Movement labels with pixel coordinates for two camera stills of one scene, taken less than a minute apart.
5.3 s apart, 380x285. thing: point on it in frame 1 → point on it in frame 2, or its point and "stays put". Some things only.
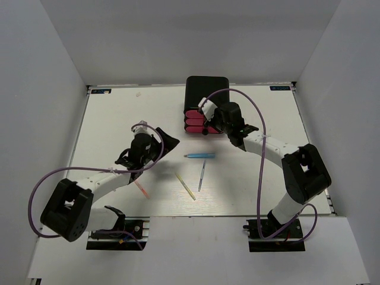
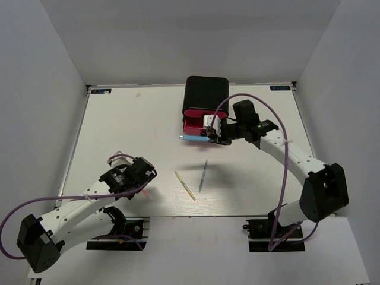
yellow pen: (186, 186) stays put
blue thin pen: (202, 172) stays put
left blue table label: (101, 91) stays put
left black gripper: (170, 142) → (143, 181)
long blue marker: (208, 155) → (195, 138)
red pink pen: (145, 194) stays put
